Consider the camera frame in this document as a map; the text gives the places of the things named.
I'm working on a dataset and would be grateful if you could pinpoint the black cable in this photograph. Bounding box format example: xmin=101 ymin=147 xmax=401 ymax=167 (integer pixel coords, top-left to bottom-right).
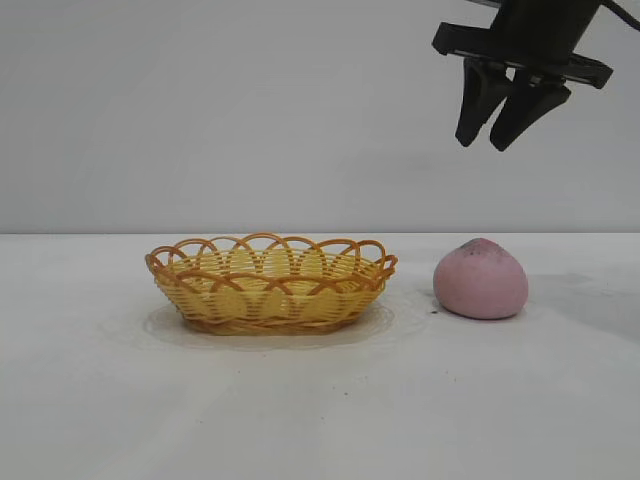
xmin=601 ymin=0 xmax=640 ymax=30

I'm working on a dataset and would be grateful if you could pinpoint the yellow woven wicker basket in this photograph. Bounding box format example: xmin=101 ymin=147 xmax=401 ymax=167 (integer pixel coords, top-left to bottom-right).
xmin=144 ymin=231 xmax=400 ymax=337

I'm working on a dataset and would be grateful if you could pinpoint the pink peach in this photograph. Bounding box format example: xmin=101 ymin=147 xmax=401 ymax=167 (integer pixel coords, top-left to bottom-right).
xmin=432 ymin=237 xmax=530 ymax=321

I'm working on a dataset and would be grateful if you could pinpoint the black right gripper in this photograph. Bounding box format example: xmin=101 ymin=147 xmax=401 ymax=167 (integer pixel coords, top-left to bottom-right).
xmin=432 ymin=0 xmax=615 ymax=152

